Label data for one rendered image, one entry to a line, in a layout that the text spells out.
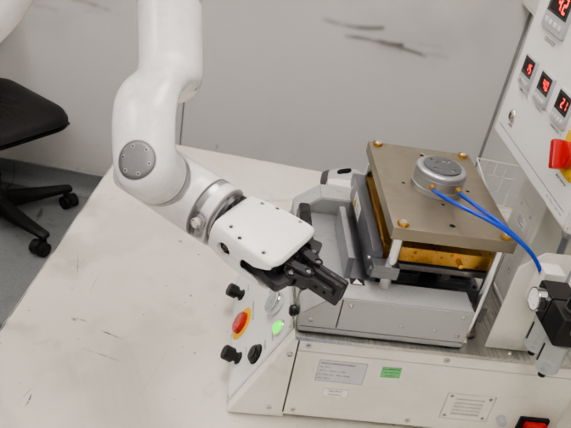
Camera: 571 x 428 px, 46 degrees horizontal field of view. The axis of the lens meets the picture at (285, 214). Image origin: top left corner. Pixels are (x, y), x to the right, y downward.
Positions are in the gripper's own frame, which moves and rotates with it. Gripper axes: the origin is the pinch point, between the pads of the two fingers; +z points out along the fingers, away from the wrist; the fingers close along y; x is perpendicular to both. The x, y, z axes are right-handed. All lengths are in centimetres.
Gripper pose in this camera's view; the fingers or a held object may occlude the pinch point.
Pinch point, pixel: (328, 285)
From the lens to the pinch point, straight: 80.9
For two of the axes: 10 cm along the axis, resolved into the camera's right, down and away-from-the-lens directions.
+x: -2.5, 7.5, 6.1
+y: 5.3, -4.3, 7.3
